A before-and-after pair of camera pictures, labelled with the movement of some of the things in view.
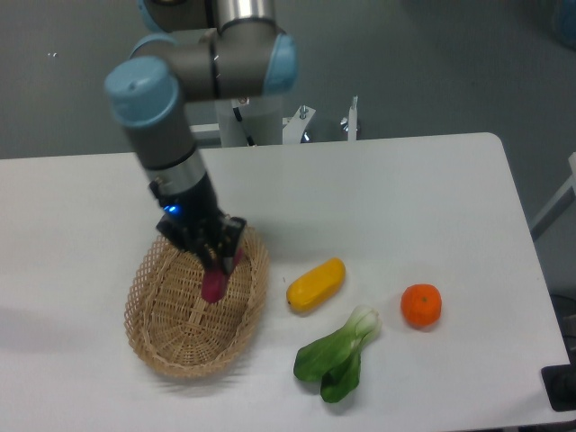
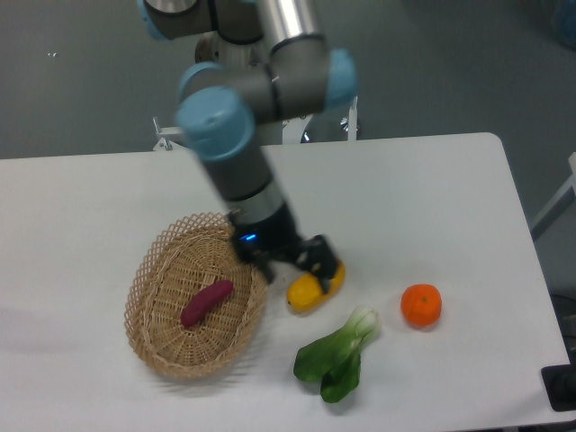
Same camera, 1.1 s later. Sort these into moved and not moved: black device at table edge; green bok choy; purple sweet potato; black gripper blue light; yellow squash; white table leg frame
Moved: black gripper blue light; purple sweet potato
Not moved: white table leg frame; black device at table edge; yellow squash; green bok choy
